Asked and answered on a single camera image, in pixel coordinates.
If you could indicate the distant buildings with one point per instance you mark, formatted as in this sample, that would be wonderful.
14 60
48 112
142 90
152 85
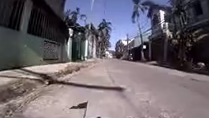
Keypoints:
121 49

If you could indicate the row of walls and gates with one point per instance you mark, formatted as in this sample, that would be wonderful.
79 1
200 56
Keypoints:
80 44

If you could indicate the tall palm tree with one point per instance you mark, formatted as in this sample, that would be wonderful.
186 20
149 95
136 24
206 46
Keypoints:
139 29

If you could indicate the grey concrete road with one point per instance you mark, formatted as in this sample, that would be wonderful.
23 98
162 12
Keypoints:
148 93

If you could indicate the white building with balcony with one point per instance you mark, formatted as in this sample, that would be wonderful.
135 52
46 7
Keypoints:
158 33

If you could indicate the dirt verge with grass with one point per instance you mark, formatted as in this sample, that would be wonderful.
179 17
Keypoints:
14 92

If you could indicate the dark building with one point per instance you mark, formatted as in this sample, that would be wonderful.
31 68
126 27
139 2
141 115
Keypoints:
203 35

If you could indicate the building with green wall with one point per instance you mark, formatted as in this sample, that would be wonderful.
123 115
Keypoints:
23 42

